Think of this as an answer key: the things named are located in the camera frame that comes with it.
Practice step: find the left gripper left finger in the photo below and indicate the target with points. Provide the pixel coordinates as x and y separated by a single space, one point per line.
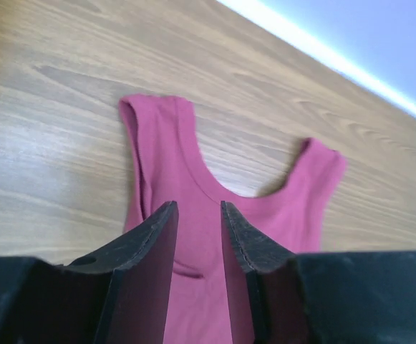
116 294

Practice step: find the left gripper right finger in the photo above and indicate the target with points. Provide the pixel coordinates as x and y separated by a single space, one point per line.
277 296

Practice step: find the maroon tank top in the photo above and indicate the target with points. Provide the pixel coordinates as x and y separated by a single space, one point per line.
168 166

